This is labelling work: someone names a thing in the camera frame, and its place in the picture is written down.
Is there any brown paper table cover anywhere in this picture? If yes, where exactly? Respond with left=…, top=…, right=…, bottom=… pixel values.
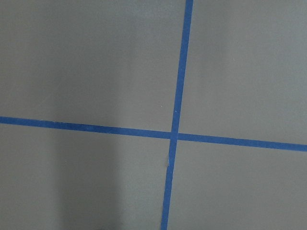
left=0, top=0, right=307, bottom=230

